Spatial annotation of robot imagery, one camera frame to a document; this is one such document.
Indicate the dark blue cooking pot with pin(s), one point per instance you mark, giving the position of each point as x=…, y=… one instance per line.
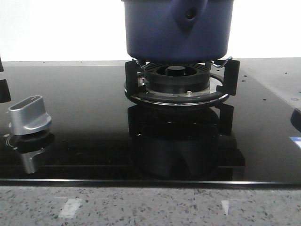
x=177, y=31

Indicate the black pot support grate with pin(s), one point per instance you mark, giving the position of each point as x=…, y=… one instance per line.
x=223, y=83

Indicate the black gas burner head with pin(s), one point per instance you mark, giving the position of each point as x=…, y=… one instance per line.
x=176, y=79

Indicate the black glass gas cooktop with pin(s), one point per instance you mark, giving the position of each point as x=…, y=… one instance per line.
x=98, y=137

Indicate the silver stove control knob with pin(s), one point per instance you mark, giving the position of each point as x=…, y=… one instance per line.
x=29, y=116

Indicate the black left burner grate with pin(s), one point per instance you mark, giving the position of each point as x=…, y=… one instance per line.
x=4, y=91

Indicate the blue white sticker label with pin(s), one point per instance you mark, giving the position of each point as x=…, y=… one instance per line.
x=296, y=140

